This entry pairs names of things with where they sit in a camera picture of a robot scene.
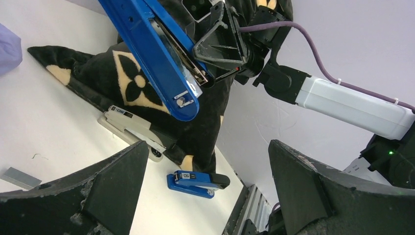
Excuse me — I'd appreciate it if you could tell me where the aluminium rail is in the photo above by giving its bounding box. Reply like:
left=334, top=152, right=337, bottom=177
left=222, top=185, right=272, bottom=235

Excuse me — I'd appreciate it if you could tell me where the beige and black stapler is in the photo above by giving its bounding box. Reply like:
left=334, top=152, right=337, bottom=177
left=97, top=105, right=166, bottom=163

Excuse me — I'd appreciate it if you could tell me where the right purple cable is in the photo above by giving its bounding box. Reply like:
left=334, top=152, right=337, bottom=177
left=239, top=21, right=415, bottom=111

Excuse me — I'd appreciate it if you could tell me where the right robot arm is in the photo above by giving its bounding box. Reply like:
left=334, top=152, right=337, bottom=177
left=187, top=0, right=415, bottom=189

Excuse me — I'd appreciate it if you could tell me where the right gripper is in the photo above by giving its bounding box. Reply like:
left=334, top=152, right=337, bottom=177
left=193, top=1, right=292, bottom=85

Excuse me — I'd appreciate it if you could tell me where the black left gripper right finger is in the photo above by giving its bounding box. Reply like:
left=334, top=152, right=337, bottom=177
left=268, top=140, right=415, bottom=235

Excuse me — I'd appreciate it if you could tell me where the lavender crumpled cloth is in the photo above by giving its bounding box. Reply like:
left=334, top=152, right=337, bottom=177
left=0, top=24, right=23, bottom=76

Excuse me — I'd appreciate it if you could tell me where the black floral blanket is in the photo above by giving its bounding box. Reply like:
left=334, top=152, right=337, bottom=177
left=27, top=38, right=234, bottom=173

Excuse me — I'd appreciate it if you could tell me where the blue stapler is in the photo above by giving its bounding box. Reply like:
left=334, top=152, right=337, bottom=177
left=166, top=170, right=231, bottom=199
left=99, top=0, right=213, bottom=121

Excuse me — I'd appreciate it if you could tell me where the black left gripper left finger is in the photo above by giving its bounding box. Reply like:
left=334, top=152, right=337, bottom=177
left=0, top=141, right=149, bottom=235

